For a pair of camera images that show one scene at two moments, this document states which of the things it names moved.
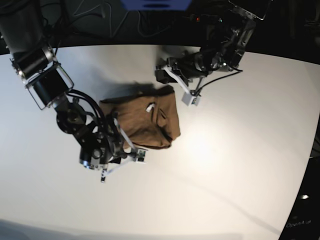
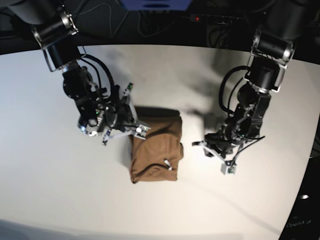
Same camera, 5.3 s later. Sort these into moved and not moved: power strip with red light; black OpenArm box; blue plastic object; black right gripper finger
Moved: black right gripper finger
Not moved: black OpenArm box; power strip with red light; blue plastic object
